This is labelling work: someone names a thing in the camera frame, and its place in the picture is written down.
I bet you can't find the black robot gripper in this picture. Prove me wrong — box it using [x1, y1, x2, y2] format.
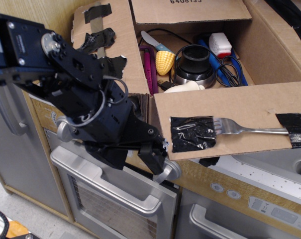
[70, 81, 167, 175]

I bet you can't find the large cardboard box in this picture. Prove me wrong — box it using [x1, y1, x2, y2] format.
[71, 0, 301, 161]

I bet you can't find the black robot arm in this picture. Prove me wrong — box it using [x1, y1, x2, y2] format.
[0, 14, 167, 175]

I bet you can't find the silver right stove knob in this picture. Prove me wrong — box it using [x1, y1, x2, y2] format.
[152, 158, 182, 184]

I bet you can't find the silver stove knob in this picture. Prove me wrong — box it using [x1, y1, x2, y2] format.
[56, 116, 77, 142]
[152, 158, 182, 184]

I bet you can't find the silver oven door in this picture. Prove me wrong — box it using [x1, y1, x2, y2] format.
[45, 130, 178, 239]

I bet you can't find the black tape on fork tines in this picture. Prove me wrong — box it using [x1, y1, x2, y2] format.
[170, 116, 216, 153]

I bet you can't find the black tape scrap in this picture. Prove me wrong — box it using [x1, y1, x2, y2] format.
[199, 157, 220, 167]

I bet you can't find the silver left stove knob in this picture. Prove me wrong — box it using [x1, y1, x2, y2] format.
[56, 116, 77, 142]

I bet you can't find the black USB plug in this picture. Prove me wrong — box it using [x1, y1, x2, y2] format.
[157, 81, 172, 91]

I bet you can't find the silver dishwasher door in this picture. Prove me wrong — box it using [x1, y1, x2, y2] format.
[175, 189, 301, 239]

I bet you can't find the cream toy piece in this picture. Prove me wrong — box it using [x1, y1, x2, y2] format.
[164, 81, 205, 93]

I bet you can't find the silver metal fork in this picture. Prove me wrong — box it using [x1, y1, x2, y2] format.
[213, 118, 289, 135]

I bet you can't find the yellow toy corn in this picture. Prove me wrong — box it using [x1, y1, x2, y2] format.
[155, 50, 175, 76]

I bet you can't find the magenta marker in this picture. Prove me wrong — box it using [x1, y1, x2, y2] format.
[139, 45, 158, 95]

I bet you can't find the black silver 3D mouse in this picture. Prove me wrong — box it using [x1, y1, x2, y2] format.
[174, 45, 215, 88]

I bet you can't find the blue pen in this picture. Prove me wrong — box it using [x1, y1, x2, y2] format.
[197, 39, 248, 87]

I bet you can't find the wooden toy kitchen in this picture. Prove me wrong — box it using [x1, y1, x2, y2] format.
[0, 0, 301, 239]

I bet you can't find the orange object on floor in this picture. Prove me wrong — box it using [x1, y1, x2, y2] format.
[0, 221, 29, 239]

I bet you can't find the white red toy block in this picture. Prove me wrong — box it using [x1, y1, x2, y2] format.
[208, 32, 232, 58]

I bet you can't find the grey toy sink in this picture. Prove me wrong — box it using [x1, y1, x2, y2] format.
[233, 148, 301, 184]

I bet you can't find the toy knife blue handle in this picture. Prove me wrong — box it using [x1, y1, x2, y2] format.
[141, 31, 172, 53]

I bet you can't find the silver fridge door handle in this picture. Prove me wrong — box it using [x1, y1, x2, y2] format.
[0, 87, 28, 136]

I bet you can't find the black tape on fork handle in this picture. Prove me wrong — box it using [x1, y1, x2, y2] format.
[276, 113, 301, 148]

